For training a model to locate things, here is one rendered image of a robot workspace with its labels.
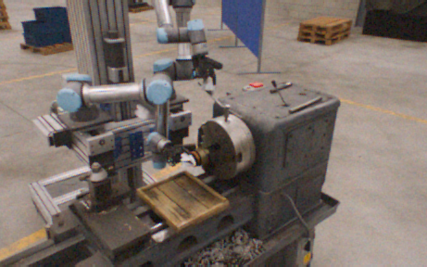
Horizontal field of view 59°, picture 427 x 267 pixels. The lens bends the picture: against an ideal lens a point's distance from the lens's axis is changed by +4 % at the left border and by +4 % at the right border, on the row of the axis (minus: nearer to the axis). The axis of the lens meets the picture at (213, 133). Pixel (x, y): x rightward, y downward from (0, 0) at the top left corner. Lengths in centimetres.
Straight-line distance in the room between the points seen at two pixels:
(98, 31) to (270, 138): 109
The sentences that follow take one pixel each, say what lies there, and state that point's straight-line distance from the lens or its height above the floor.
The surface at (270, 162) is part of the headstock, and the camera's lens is 184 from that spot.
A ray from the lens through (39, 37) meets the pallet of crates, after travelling 845.
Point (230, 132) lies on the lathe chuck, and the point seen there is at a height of 121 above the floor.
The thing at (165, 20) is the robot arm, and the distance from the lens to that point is 196.
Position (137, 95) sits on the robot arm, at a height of 135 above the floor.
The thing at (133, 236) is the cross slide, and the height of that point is 97.
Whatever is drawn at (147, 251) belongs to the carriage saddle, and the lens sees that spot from 155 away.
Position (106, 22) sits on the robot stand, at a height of 161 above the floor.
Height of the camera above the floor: 198
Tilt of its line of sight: 26 degrees down
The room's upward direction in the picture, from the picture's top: 1 degrees clockwise
